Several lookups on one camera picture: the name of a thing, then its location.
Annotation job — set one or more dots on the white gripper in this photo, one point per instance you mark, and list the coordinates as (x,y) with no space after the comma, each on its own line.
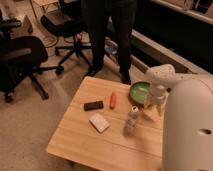
(156,97)

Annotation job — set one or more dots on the white sponge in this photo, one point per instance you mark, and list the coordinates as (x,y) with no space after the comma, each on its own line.
(99,122)

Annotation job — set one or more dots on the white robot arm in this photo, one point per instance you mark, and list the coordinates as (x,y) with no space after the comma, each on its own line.
(188,118)

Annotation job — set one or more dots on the green ceramic bowl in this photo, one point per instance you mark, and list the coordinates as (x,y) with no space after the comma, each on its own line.
(139,91)

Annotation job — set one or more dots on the orange carrot toy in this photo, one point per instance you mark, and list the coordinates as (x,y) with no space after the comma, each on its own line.
(113,100)

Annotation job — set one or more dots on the black rectangular remote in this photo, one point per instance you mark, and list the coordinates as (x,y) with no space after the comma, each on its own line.
(93,105)

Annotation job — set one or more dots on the person in dark clothes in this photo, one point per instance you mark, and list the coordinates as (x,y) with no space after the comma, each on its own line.
(96,14)

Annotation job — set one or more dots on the black office chair back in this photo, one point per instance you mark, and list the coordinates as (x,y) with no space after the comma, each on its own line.
(67,21)

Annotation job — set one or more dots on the black office chair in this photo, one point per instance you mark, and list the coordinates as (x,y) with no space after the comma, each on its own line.
(67,21)
(20,58)

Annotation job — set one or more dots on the black office chair left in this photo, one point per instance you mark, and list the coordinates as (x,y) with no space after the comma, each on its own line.
(20,58)

